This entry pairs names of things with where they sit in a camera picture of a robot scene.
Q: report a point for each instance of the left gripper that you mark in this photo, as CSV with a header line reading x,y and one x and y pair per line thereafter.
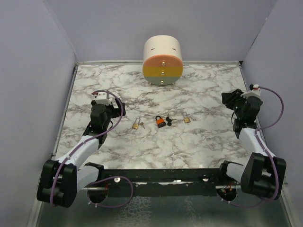
x,y
117,111

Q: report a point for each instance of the orange black padlock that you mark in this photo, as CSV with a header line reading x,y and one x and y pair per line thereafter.
x,y
160,121

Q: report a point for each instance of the round three-drawer storage box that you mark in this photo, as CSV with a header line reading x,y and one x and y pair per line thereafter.
x,y
162,60

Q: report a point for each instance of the long-shackle brass padlock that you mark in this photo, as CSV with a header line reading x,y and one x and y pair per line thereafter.
x,y
136,123

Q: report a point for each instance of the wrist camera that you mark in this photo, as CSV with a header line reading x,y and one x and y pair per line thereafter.
x,y
101,98
254,90

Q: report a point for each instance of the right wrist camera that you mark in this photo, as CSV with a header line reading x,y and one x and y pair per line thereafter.
x,y
254,90

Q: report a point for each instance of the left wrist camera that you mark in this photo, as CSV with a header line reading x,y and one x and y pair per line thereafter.
x,y
101,98

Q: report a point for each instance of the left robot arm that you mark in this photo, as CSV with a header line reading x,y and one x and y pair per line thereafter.
x,y
63,178

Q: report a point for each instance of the black-headed keys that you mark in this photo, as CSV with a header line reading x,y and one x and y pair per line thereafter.
x,y
168,120

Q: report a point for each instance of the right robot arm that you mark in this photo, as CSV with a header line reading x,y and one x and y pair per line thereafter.
x,y
264,172

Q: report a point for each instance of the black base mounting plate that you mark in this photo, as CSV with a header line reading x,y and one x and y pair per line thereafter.
x,y
157,182

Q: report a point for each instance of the small brass padlock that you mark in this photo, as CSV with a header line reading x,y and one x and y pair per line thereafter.
x,y
186,117

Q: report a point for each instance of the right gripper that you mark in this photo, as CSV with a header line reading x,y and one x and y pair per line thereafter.
x,y
229,98

